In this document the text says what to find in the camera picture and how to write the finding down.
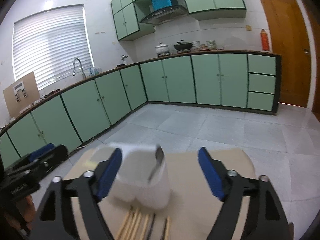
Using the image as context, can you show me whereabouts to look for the green lower kitchen cabinets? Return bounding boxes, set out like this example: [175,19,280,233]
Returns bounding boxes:
[1,50,281,167]

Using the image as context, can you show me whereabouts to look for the chrome kitchen faucet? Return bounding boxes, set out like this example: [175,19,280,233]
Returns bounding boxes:
[72,58,86,80]

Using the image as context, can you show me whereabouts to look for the black chopstick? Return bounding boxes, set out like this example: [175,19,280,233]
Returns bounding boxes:
[161,218,168,240]
[146,213,156,240]

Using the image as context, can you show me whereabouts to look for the black range hood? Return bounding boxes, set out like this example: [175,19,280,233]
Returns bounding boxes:
[141,5,189,25]

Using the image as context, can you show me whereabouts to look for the white window blind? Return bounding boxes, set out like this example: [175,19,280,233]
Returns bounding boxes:
[12,4,94,90]

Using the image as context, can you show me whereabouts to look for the brown wooden door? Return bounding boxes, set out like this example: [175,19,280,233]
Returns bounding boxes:
[261,0,311,107]

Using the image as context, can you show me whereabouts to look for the white double utensil holder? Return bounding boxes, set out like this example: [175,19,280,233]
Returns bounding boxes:
[85,142,171,210]

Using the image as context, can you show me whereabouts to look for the brown cardboard box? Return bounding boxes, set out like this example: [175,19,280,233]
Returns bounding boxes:
[3,72,40,118]

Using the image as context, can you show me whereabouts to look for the black wok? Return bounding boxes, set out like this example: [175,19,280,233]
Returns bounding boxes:
[174,40,193,54]

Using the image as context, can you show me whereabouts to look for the green upper wall cabinets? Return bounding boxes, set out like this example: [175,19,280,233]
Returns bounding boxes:
[111,0,247,41]

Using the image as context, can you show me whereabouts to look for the person's left hand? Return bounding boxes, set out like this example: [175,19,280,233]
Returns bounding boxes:
[4,195,36,230]

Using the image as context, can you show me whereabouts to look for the red-tipped bamboo chopstick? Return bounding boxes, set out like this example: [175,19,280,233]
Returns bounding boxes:
[124,208,140,240]
[129,212,143,240]
[164,216,171,240]
[139,214,150,240]

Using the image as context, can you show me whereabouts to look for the blue box on hood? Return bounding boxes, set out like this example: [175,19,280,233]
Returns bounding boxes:
[151,0,172,11]

